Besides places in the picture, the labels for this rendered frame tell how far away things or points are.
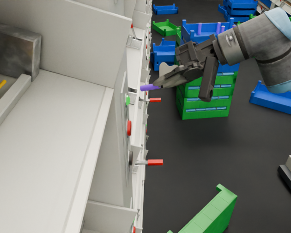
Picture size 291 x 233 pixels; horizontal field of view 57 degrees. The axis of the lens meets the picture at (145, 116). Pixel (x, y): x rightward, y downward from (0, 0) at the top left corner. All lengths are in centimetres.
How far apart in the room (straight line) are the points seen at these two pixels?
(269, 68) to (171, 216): 74
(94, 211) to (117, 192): 4
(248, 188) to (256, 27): 86
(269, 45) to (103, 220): 57
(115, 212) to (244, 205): 107
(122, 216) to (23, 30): 20
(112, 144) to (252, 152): 139
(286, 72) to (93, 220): 61
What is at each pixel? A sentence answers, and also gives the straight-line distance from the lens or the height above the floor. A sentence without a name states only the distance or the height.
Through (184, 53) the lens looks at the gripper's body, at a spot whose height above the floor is 72.
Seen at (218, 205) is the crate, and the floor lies 20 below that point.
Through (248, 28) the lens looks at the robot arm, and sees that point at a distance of 73.
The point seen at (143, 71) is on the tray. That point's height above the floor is 58.
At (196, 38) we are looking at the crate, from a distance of 147.
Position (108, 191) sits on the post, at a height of 81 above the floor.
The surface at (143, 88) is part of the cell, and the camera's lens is 82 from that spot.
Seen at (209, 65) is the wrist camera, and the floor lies 71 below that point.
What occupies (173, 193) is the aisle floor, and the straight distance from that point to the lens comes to 130.
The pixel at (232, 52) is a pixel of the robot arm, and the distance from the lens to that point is 73.
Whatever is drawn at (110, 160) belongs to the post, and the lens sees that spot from 24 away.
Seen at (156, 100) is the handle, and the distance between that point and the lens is 84.
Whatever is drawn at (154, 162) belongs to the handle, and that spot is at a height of 57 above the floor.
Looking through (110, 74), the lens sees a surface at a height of 94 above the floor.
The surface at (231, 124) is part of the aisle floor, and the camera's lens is 174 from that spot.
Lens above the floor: 102
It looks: 36 degrees down
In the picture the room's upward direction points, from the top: straight up
